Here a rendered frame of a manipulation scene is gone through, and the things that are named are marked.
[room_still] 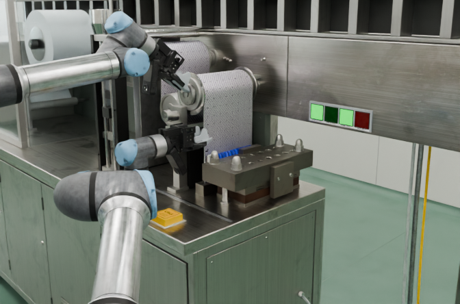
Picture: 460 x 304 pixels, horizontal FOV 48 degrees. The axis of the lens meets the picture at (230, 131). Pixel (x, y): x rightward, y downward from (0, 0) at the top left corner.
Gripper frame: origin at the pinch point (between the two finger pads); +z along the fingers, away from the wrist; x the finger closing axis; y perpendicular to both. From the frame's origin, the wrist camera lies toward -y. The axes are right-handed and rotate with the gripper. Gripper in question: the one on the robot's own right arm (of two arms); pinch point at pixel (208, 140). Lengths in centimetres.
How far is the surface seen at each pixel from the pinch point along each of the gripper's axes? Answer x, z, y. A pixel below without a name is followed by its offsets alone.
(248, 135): -0.2, 19.8, -1.8
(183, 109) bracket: 7.1, -5.3, 10.5
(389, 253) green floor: 17, 168, -109
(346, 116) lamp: -36.1, 29.4, 9.7
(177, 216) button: -13.3, -24.5, -16.8
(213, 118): -0.3, 2.4, 7.7
